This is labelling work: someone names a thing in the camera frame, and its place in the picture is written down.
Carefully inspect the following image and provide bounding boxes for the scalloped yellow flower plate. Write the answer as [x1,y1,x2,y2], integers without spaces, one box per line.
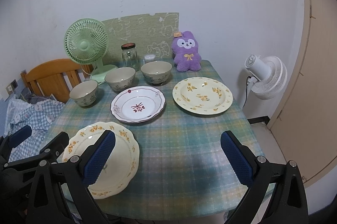
[62,121,140,200]

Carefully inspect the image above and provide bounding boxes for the small floral ceramic bowl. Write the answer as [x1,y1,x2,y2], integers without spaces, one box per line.
[69,80,98,107]

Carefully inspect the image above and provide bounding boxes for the white red-pattern plate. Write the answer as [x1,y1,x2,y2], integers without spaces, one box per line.
[110,86,166,123]

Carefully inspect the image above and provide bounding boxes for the medium floral ceramic bowl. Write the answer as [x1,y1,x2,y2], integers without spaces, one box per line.
[104,67,136,92]

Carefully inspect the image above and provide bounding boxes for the large floral ceramic bowl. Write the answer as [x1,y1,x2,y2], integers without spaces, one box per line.
[140,61,172,85]

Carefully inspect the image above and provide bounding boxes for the round yellow flower plate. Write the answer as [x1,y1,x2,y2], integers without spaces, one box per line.
[172,77,233,115]

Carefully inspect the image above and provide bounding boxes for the blue checkered blanket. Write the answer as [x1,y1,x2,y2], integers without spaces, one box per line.
[5,99,64,162]

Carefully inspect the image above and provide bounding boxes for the beige door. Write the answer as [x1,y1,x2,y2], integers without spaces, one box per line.
[268,0,336,187]

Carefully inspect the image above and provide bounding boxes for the wooden bed headboard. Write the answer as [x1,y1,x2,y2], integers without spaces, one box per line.
[21,59,93,103]

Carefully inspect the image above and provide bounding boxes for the plaid green tablecloth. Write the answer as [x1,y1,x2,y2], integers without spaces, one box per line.
[41,59,277,223]

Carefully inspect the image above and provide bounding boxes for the green desk fan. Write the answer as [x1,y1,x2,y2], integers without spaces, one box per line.
[64,18,117,84]

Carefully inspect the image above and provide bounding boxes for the glass jar black lid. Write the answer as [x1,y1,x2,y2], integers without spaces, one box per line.
[121,43,139,71]

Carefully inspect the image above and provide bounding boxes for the white standing fan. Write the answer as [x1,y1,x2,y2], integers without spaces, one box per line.
[238,54,287,108]

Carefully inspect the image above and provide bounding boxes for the cotton swab container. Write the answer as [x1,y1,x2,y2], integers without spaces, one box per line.
[144,54,156,63]

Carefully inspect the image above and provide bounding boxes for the purple plush bunny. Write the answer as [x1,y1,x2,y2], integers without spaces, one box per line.
[171,31,202,72]

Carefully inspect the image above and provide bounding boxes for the wall power outlet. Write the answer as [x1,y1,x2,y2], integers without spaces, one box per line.
[6,79,18,95]

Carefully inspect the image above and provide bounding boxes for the green cartoon wall mat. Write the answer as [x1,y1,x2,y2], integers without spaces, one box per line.
[102,13,179,64]

